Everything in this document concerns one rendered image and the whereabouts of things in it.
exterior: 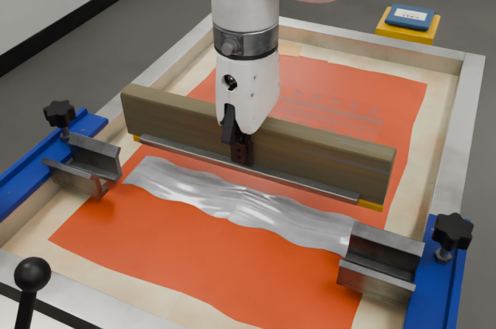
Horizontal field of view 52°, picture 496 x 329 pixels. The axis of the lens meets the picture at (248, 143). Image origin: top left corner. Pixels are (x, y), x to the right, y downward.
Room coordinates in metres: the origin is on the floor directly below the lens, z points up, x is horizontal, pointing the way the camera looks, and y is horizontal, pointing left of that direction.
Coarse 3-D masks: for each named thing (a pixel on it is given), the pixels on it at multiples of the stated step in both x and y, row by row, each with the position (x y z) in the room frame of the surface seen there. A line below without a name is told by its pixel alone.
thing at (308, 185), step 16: (144, 144) 0.56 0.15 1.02; (160, 144) 0.55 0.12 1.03; (176, 144) 0.55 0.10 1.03; (208, 160) 0.52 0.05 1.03; (224, 160) 0.51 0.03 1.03; (256, 176) 0.49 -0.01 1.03; (272, 176) 0.48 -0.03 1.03; (288, 176) 0.48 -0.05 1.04; (320, 192) 0.45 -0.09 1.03; (336, 192) 0.45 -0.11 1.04; (352, 192) 0.45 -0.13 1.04
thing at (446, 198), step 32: (192, 32) 0.97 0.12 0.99; (288, 32) 1.00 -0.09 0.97; (320, 32) 0.97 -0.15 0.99; (352, 32) 0.97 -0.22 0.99; (160, 64) 0.84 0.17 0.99; (416, 64) 0.89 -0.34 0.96; (448, 64) 0.86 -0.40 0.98; (480, 64) 0.84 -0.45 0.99; (448, 128) 0.64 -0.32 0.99; (448, 160) 0.56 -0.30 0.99; (448, 192) 0.50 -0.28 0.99; (0, 224) 0.44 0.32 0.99; (0, 256) 0.39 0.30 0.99; (0, 288) 0.35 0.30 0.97; (64, 288) 0.34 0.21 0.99; (64, 320) 0.31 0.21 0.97; (96, 320) 0.30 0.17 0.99; (128, 320) 0.30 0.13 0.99; (160, 320) 0.30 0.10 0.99
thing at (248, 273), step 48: (336, 96) 0.78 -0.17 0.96; (384, 96) 0.78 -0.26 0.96; (384, 144) 0.64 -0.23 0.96; (288, 192) 0.53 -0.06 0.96; (240, 240) 0.44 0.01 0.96; (288, 240) 0.44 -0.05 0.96; (192, 288) 0.36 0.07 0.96; (240, 288) 0.36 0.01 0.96; (288, 288) 0.36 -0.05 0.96; (336, 288) 0.36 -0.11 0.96
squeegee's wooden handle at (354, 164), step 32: (128, 96) 0.58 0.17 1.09; (160, 96) 0.58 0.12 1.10; (128, 128) 0.59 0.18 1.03; (160, 128) 0.56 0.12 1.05; (192, 128) 0.54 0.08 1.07; (288, 128) 0.50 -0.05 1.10; (256, 160) 0.50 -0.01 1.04; (288, 160) 0.49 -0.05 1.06; (320, 160) 0.47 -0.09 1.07; (352, 160) 0.45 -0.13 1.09; (384, 160) 0.44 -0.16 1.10; (384, 192) 0.44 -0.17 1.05
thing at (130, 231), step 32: (288, 64) 0.90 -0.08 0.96; (320, 64) 0.90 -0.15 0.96; (192, 96) 0.78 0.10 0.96; (128, 160) 0.60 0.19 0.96; (192, 160) 0.60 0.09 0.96; (128, 192) 0.53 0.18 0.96; (64, 224) 0.47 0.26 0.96; (96, 224) 0.47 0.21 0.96; (128, 224) 0.47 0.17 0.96; (160, 224) 0.47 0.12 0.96; (192, 224) 0.47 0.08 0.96; (224, 224) 0.47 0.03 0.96; (96, 256) 0.41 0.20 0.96; (128, 256) 0.41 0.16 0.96; (160, 256) 0.41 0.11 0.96; (192, 256) 0.41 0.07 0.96
